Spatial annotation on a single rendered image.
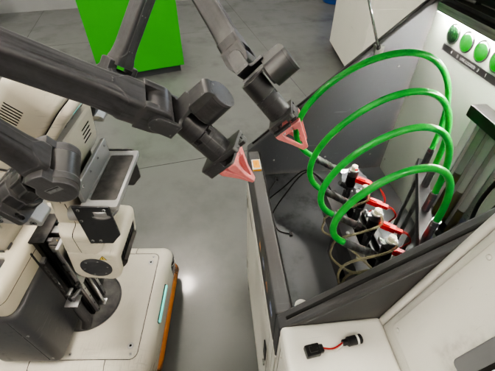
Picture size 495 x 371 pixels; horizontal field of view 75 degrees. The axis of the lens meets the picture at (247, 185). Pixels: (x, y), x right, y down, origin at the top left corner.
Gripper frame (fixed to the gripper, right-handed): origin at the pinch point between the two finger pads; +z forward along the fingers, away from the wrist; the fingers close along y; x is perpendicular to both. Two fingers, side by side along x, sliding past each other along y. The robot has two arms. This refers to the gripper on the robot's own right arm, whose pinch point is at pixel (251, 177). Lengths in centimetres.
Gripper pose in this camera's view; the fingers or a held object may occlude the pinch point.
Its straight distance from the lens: 70.0
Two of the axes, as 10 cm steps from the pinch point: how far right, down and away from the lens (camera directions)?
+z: 7.0, 5.9, 3.9
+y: 6.9, -4.4, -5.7
